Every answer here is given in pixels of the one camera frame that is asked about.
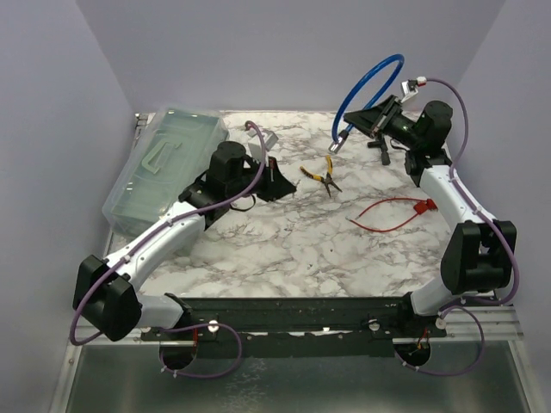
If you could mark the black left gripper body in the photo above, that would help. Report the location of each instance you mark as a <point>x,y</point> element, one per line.
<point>260,191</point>

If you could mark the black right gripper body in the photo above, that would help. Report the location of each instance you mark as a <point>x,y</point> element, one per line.
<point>395,126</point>

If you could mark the red cable lock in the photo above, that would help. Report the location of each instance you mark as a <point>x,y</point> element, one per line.
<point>392,214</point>

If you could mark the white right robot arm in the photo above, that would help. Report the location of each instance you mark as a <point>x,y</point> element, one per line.
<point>476,259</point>

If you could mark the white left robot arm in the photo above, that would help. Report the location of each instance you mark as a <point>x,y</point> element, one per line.
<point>107,291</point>

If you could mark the black t-shaped tool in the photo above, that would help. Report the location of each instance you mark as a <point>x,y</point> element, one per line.
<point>380,144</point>

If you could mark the clear plastic storage box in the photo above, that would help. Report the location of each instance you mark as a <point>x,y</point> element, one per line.
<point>173,148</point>

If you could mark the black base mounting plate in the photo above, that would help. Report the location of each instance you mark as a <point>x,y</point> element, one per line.
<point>300,327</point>

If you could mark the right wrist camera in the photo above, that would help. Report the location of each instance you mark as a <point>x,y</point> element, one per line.
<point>410,88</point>

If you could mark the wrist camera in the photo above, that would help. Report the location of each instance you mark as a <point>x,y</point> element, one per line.
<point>255,148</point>
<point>410,88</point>

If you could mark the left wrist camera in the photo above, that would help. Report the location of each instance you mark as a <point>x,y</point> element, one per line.
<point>255,148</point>

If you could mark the yellow handled pliers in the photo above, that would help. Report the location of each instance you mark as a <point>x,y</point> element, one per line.
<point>326,179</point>

